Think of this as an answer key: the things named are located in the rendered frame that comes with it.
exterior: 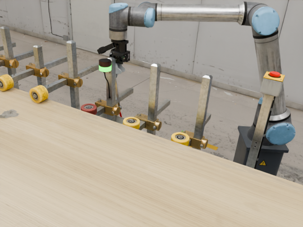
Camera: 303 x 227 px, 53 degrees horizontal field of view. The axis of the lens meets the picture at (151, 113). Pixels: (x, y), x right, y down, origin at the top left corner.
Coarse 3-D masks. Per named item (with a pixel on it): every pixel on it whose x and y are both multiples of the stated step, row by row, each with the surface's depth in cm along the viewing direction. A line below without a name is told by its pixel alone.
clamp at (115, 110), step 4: (104, 100) 168; (96, 104) 165; (100, 104) 164; (104, 104) 164; (116, 104) 164; (108, 108) 162; (112, 108) 161; (116, 108) 161; (104, 112) 165; (108, 112) 164; (112, 112) 161; (116, 112) 162
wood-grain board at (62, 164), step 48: (0, 96) 159; (0, 144) 122; (48, 144) 124; (96, 144) 126; (144, 144) 128; (0, 192) 99; (48, 192) 101; (96, 192) 102; (144, 192) 103; (192, 192) 104; (240, 192) 106; (288, 192) 107
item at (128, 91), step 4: (128, 88) 186; (132, 88) 187; (124, 92) 181; (128, 92) 182; (132, 92) 187; (120, 96) 176; (124, 96) 180; (116, 100) 173; (120, 100) 177; (100, 108) 162; (104, 108) 163; (100, 112) 161
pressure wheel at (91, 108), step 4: (84, 104) 155; (88, 104) 155; (92, 104) 155; (84, 108) 151; (88, 108) 152; (92, 108) 152; (96, 108) 153; (88, 112) 150; (92, 112) 151; (96, 112) 154
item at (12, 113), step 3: (6, 111) 142; (9, 111) 144; (12, 111) 142; (15, 111) 145; (0, 114) 140; (3, 114) 141; (6, 114) 142; (9, 114) 141; (12, 114) 142; (15, 114) 142; (18, 114) 143; (0, 117) 140; (3, 117) 140; (6, 117) 140
